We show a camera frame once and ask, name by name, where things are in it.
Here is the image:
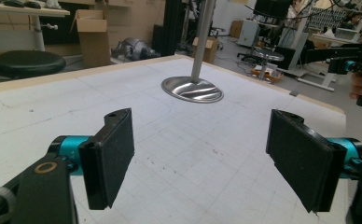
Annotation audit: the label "metal stool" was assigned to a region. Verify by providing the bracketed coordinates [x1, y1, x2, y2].
[252, 48, 285, 81]

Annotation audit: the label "wooden cabinets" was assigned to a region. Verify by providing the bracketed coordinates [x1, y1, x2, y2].
[59, 0, 168, 48]

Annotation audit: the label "tall open cardboard box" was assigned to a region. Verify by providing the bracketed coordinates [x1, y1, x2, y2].
[70, 8, 112, 69]

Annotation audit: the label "black frame column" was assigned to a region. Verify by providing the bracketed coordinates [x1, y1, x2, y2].
[152, 0, 189, 57]

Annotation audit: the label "brown cardboard box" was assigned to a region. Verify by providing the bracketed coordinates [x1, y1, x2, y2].
[230, 20, 244, 39]

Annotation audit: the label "grey robot on floor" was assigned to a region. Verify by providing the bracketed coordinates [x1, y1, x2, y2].
[110, 36, 160, 62]

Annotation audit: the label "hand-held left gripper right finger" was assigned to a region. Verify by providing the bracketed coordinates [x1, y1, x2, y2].
[265, 108, 362, 214]

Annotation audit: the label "black monitor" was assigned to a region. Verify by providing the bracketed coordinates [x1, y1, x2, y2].
[253, 0, 294, 19]

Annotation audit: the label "white cabinet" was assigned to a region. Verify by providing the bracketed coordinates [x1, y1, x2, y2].
[237, 19, 260, 48]

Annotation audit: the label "metal stand with round base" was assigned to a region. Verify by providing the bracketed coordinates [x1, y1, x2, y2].
[160, 0, 225, 105]

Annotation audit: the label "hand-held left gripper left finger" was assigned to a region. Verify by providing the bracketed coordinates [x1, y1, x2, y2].
[48, 107, 135, 211]

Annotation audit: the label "white desk with wooden top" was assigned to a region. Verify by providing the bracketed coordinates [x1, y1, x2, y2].
[0, 3, 71, 52]

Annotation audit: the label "black round stool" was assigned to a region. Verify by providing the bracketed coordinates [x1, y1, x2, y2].
[0, 49, 67, 79]

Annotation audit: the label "small cardboard box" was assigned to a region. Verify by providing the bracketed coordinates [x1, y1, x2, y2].
[191, 36, 220, 64]

